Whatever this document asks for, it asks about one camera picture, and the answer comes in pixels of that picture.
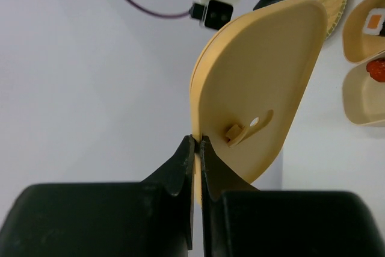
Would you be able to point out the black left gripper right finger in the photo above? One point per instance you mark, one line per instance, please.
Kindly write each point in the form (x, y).
(239, 220)

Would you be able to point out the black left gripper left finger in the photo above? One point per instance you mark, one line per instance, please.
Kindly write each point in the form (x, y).
(153, 217)

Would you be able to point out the orange lunch box lid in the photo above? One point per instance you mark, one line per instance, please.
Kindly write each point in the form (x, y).
(249, 80)

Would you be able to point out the orange lunch box container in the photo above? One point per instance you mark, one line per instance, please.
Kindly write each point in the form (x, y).
(357, 46)

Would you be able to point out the salmon sushi roll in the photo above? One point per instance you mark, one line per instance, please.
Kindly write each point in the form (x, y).
(374, 23)

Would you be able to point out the red fried chicken drumstick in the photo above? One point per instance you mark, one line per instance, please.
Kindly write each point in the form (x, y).
(376, 69)

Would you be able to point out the beige lunch box container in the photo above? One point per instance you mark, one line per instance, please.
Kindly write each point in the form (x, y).
(363, 96)

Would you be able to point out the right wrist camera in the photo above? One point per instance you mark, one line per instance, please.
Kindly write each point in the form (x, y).
(212, 14)

